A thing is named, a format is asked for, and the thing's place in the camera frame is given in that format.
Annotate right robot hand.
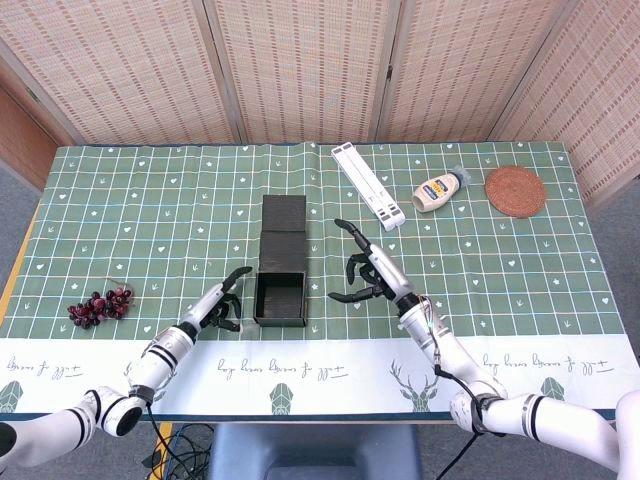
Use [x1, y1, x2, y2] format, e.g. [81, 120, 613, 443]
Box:
[327, 218, 415, 306]

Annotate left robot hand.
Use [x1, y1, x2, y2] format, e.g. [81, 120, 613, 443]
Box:
[179, 265, 257, 335]

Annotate black foldable cardboard box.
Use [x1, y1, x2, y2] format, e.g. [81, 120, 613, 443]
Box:
[252, 194, 309, 329]

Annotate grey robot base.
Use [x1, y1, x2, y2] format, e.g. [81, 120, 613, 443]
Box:
[207, 423, 424, 480]

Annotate white folding stand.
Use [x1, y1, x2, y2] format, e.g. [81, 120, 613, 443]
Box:
[330, 142, 405, 232]

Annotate mayonnaise squeeze bottle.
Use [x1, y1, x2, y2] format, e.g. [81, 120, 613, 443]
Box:
[411, 166, 472, 214]

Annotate red grape bunch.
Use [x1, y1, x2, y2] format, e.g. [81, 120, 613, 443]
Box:
[67, 277, 135, 330]

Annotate green checked tablecloth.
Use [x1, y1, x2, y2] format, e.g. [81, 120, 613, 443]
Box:
[0, 141, 631, 416]

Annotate round brown woven coaster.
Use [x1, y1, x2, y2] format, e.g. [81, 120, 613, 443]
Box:
[484, 165, 547, 219]

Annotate bamboo folding screen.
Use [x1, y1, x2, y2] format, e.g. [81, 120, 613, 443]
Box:
[0, 0, 640, 206]

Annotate brown wooden door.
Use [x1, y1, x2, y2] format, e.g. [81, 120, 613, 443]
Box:
[0, 84, 61, 191]

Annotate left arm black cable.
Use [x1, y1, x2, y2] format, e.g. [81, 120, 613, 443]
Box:
[128, 384, 201, 480]

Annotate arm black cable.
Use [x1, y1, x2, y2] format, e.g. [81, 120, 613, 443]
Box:
[432, 364, 506, 480]
[128, 384, 201, 480]

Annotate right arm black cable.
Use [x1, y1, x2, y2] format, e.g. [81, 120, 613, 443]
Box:
[432, 364, 506, 480]

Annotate black floor cables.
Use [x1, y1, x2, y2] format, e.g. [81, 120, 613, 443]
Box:
[142, 423, 216, 480]

